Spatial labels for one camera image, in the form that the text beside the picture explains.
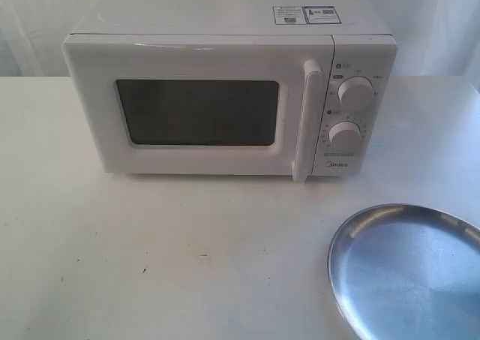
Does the white microwave door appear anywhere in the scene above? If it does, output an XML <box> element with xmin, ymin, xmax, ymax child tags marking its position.
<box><xmin>62</xmin><ymin>34</ymin><xmax>335</xmax><ymax>181</ymax></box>

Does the white microwave oven body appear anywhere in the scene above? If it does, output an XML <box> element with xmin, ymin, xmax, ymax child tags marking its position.
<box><xmin>65</xmin><ymin>0</ymin><xmax>397</xmax><ymax>178</ymax></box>

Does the lower white microwave knob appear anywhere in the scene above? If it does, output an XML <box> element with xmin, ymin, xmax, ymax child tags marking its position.
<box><xmin>328</xmin><ymin>122</ymin><xmax>362</xmax><ymax>151</ymax></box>

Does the white microwave knob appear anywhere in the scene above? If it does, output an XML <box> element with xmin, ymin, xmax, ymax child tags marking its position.
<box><xmin>337</xmin><ymin>77</ymin><xmax>374</xmax><ymax>111</ymax></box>
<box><xmin>328</xmin><ymin>122</ymin><xmax>362</xmax><ymax>151</ymax></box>

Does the upper white microwave knob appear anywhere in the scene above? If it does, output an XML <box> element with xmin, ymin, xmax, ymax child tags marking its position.
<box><xmin>337</xmin><ymin>77</ymin><xmax>374</xmax><ymax>111</ymax></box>

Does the white label sticker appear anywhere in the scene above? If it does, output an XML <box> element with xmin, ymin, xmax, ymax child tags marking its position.
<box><xmin>272</xmin><ymin>6</ymin><xmax>307</xmax><ymax>25</ymax></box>

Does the blue label sticker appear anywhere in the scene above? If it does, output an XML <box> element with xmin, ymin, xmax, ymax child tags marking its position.
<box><xmin>302</xmin><ymin>6</ymin><xmax>342</xmax><ymax>25</ymax></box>

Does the round stainless steel plate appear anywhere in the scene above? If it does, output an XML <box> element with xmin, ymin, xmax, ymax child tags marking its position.
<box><xmin>327</xmin><ymin>203</ymin><xmax>479</xmax><ymax>339</ymax></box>

